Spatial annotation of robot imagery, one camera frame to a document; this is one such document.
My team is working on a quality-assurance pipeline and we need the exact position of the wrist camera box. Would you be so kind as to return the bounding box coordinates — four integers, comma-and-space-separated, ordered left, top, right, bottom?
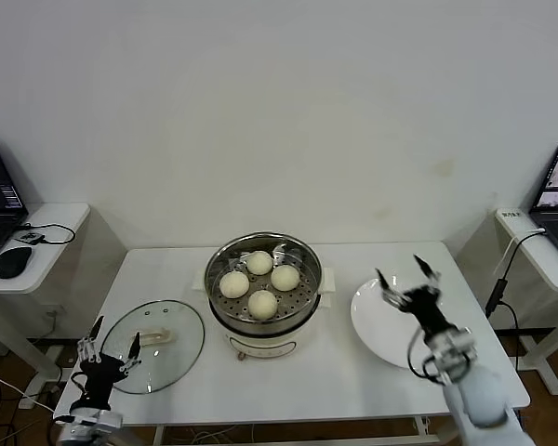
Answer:
55, 408, 125, 446
425, 327, 478, 375

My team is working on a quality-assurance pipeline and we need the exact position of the white charging cable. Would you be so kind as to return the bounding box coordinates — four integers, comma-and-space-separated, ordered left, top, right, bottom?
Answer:
494, 227, 548, 280

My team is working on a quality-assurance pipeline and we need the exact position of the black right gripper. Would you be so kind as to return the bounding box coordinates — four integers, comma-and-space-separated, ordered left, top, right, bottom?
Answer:
375, 254, 457, 335

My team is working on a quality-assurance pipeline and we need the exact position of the black cable with adapter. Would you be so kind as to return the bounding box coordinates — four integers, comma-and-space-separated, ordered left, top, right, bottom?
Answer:
485, 231, 548, 373

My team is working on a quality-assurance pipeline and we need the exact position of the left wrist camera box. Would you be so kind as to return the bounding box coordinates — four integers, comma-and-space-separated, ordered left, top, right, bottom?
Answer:
55, 408, 125, 446

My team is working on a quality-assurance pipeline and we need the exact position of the stainless steel steamer basket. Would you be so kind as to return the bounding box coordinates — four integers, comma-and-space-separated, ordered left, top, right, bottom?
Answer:
193, 233, 339, 326

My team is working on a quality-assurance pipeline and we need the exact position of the white round plate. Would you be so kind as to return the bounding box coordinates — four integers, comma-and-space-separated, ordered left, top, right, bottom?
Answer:
351, 276, 461, 371

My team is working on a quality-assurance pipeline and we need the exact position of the cream electric cooking pot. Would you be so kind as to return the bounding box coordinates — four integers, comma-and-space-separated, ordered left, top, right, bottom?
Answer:
207, 296, 334, 362

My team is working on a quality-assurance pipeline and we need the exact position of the white side desk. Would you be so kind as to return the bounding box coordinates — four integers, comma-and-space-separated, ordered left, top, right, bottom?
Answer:
495, 208, 558, 396
0, 203, 92, 387

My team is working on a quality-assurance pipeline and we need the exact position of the glass lid with cream handle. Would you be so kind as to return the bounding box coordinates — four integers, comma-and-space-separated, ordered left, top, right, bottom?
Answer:
102, 300, 206, 395

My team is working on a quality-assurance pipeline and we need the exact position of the white table frame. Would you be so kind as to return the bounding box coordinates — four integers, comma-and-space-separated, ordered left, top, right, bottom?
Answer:
153, 411, 452, 446

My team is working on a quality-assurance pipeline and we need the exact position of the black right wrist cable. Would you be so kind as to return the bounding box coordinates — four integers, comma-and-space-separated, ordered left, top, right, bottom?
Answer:
407, 324, 447, 385

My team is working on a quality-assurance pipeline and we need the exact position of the thin black usb cable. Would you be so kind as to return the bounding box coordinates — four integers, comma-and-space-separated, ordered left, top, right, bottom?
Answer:
20, 222, 76, 246

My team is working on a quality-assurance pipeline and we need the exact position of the white steamed baozi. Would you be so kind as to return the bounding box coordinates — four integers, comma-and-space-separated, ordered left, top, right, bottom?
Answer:
246, 250, 274, 276
271, 264, 300, 293
247, 290, 279, 321
219, 271, 251, 299

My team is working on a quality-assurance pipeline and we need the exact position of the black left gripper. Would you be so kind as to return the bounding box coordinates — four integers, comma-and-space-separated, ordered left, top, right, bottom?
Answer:
77, 316, 143, 413

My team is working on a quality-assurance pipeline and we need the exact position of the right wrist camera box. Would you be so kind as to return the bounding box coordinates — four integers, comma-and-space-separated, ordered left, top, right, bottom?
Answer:
425, 327, 478, 375

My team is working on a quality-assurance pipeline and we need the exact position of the black computer mouse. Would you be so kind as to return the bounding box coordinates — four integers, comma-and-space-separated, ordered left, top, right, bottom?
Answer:
0, 246, 33, 280

